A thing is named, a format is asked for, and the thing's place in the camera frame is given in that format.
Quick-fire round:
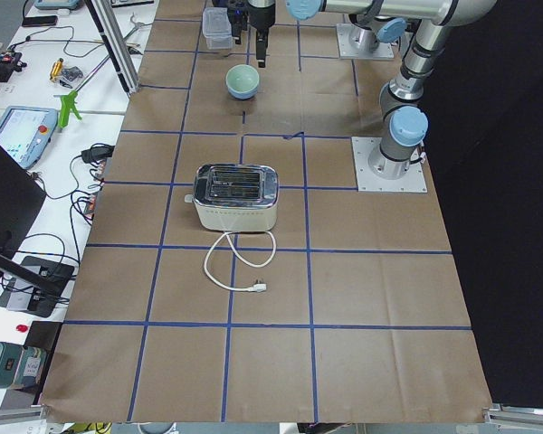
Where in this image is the green metal box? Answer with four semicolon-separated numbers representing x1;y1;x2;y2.
0;342;47;390

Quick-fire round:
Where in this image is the cream chrome toaster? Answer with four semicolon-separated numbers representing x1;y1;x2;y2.
185;164;279;232

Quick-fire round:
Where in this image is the black monitor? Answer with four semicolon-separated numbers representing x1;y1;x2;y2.
0;146;45;278

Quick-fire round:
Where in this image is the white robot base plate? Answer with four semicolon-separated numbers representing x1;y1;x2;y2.
351;137;427;193
336;24;395;61

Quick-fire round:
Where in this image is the aluminium frame post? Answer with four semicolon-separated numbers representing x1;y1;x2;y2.
84;0;139;95

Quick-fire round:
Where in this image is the green bowl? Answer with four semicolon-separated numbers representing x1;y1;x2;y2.
225;64;260;90

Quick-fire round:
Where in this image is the black phone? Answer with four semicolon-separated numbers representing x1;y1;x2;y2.
22;15;58;28

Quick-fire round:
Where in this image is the black power adapter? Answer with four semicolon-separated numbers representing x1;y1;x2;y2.
81;143;115;164

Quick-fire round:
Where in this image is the yellow tool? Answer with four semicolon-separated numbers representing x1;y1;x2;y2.
49;58;63;82

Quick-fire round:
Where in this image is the clear plastic food container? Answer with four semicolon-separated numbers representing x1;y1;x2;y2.
202;7;233;51

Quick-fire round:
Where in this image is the blue bowl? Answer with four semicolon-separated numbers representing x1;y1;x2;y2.
227;87;259;100

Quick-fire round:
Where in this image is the brown paper table cover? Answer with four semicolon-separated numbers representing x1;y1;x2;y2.
42;1;491;423

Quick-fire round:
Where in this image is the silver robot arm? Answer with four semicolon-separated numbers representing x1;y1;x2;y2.
286;1;495;180
348;14;407;51

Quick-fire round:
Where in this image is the green plastic clamp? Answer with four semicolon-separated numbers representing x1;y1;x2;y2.
57;90;82;130

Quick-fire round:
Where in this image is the teach pendant tablet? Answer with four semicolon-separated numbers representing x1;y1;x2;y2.
0;106;58;169

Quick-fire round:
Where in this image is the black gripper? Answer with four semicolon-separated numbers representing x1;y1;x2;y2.
212;0;276;68

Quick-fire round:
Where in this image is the white toaster power cord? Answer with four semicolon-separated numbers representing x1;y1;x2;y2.
203;230;278;294

